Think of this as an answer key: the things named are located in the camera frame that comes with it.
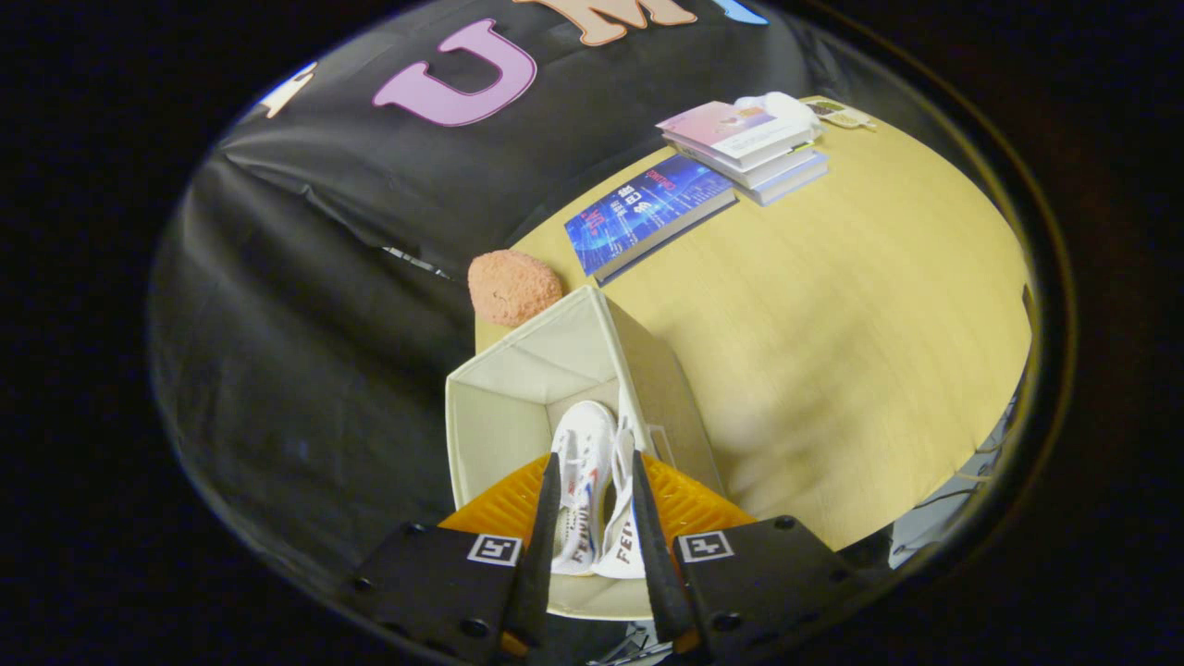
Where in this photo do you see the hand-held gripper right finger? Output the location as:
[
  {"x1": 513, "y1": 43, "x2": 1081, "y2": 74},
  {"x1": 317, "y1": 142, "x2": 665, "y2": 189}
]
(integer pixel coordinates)
[{"x1": 631, "y1": 450, "x2": 866, "y2": 658}]

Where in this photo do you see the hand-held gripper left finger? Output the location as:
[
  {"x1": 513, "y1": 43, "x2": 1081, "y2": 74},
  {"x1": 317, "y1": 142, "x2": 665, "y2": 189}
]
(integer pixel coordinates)
[{"x1": 342, "y1": 451, "x2": 563, "y2": 662}]

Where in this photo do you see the white shoe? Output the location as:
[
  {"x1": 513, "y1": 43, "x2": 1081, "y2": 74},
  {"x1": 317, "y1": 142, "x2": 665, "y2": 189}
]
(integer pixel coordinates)
[
  {"x1": 550, "y1": 400, "x2": 619, "y2": 576},
  {"x1": 592, "y1": 416, "x2": 648, "y2": 580}
]

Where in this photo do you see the beige fabric storage box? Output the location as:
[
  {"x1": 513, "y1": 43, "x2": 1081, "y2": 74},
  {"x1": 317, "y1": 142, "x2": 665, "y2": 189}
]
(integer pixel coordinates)
[{"x1": 445, "y1": 285, "x2": 724, "y2": 621}]

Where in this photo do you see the orange fuzzy ball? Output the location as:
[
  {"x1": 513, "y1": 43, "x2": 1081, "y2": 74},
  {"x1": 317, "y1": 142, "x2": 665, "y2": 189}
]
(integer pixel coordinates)
[{"x1": 467, "y1": 250, "x2": 564, "y2": 328}]

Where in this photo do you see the black backdrop cloth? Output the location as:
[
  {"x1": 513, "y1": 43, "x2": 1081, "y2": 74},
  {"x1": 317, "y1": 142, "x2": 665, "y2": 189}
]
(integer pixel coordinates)
[{"x1": 148, "y1": 0, "x2": 926, "y2": 593}]

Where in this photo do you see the blue cover book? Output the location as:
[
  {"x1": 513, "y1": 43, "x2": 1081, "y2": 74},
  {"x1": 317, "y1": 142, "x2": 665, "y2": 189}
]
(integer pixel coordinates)
[{"x1": 564, "y1": 154, "x2": 739, "y2": 286}]

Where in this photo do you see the grey blue book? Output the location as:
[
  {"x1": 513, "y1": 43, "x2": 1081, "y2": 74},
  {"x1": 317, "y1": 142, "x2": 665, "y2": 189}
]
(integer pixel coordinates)
[{"x1": 740, "y1": 153, "x2": 830, "y2": 207}]

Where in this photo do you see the white paged book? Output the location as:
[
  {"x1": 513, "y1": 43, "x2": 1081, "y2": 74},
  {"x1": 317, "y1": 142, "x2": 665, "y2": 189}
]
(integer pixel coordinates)
[{"x1": 675, "y1": 139, "x2": 824, "y2": 186}]

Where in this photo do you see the pink cover book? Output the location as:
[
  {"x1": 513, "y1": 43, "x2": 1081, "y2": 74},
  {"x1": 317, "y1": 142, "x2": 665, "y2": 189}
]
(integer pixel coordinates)
[{"x1": 656, "y1": 100, "x2": 815, "y2": 169}]

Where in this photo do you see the white round pouch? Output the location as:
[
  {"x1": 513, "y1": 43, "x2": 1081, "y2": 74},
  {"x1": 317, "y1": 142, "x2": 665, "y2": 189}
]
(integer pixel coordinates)
[{"x1": 734, "y1": 91, "x2": 822, "y2": 140}]

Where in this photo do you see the small colour palette tray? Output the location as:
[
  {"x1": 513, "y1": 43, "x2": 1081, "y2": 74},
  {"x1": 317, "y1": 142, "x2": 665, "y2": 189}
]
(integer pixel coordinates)
[{"x1": 803, "y1": 97, "x2": 878, "y2": 131}]

